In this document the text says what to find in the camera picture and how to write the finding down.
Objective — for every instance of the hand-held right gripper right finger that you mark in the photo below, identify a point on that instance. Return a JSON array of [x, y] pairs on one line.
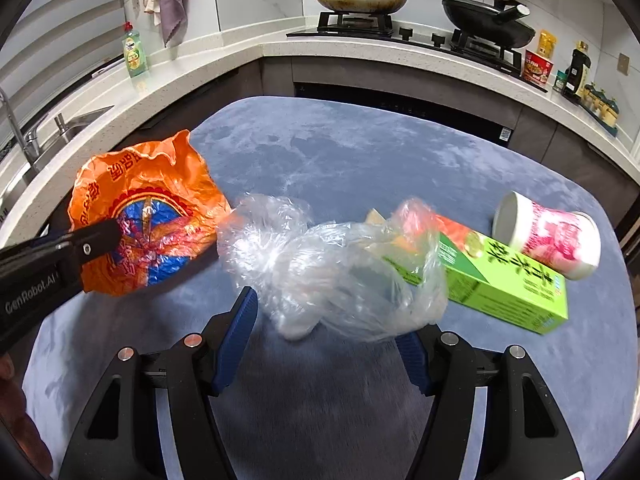
[[414, 362]]

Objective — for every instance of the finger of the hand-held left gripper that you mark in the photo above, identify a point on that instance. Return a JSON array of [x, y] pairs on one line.
[[97, 242]]

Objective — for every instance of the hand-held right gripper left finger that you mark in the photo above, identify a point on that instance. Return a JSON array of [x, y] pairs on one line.
[[235, 340]]

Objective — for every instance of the orange printed plastic bag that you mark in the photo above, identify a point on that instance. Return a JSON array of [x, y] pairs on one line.
[[165, 185]]

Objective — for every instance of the clear plastic bag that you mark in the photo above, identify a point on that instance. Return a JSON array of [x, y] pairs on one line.
[[320, 280]]

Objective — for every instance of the person's left hand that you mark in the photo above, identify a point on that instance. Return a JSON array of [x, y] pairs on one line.
[[22, 430]]

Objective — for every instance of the green carton box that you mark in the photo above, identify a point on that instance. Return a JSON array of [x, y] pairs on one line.
[[500, 285]]

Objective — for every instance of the steel sink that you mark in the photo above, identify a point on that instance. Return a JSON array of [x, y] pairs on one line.
[[82, 122]]

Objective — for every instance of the metal faucet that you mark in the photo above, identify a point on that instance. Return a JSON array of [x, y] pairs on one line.
[[17, 130]]

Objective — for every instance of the yellow textured flat piece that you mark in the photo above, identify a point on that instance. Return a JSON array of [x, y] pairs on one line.
[[375, 220]]

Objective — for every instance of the white pink printed cup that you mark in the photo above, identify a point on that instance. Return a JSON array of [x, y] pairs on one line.
[[550, 235]]

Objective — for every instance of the green dish soap bottle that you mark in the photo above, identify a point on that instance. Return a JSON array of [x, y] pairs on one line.
[[135, 55]]

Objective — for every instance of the blue-grey table cloth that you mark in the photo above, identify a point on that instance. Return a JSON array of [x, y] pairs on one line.
[[350, 160]]

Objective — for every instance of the white window blind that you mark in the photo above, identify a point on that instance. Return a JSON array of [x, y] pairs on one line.
[[60, 25]]

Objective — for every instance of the white kitchen counter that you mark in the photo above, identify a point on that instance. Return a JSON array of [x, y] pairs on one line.
[[225, 57]]

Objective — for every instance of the purple hanging towel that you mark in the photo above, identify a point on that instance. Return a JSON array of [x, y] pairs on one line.
[[175, 0]]

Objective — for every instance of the black built-in appliance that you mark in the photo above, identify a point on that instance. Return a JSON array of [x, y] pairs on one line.
[[400, 105]]

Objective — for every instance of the small green jar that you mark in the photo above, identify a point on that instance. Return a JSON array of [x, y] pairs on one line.
[[559, 81]]

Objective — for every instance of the spice jar set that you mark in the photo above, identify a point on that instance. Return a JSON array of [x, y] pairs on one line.
[[602, 107]]

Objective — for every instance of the red instant noodle cup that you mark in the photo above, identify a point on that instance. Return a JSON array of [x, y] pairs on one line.
[[537, 67]]

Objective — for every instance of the black gas stove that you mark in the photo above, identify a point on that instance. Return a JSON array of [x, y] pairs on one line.
[[400, 35]]

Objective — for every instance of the dark sauce bottle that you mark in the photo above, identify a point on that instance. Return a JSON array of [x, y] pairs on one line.
[[576, 72]]

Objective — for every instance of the black frying pan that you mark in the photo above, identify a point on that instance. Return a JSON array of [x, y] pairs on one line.
[[485, 25]]

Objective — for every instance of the yellow packet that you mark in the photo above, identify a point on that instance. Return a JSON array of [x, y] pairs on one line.
[[547, 42]]

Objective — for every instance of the wall switch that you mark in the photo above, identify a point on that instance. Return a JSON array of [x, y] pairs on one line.
[[623, 63]]

